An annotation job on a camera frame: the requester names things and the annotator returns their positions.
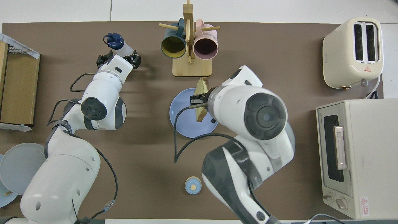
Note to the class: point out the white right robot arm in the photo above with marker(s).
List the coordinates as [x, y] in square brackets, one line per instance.
[236, 102]

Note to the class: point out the white toaster oven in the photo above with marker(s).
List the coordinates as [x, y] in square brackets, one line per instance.
[373, 155]

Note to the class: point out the brown table mat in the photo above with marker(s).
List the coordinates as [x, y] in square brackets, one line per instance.
[140, 193]

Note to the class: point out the grey plate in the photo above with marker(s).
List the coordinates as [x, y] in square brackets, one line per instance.
[18, 165]

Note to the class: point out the patterned white cloth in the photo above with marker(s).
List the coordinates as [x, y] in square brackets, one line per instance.
[15, 127]
[28, 51]

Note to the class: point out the wooden mug tree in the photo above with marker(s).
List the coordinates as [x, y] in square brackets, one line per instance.
[192, 68]

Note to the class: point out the blue round plate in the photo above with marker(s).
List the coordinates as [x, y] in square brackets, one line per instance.
[185, 121]

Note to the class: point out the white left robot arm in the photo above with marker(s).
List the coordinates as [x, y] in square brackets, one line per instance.
[62, 174]

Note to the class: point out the blue service bell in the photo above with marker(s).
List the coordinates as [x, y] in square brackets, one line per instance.
[193, 185]

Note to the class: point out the cream two-slot toaster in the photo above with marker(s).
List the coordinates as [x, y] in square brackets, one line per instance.
[342, 56]

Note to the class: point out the teal mug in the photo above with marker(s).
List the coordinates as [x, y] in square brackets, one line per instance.
[173, 46]

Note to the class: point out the wooden dish rack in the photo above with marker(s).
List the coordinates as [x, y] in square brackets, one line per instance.
[7, 193]

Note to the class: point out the wooden two-tier shelf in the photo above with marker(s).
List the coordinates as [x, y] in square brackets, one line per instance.
[18, 90]

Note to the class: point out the toasted bread slice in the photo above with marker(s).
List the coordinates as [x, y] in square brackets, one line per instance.
[202, 85]

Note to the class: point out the white bottle navy cap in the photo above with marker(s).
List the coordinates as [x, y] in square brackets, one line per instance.
[116, 40]

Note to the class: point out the pink mug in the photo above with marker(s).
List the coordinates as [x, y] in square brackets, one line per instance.
[205, 46]

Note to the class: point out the light blue plate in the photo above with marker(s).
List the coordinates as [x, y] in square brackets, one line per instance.
[4, 202]

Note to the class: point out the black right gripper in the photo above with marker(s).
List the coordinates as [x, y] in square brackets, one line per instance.
[205, 99]

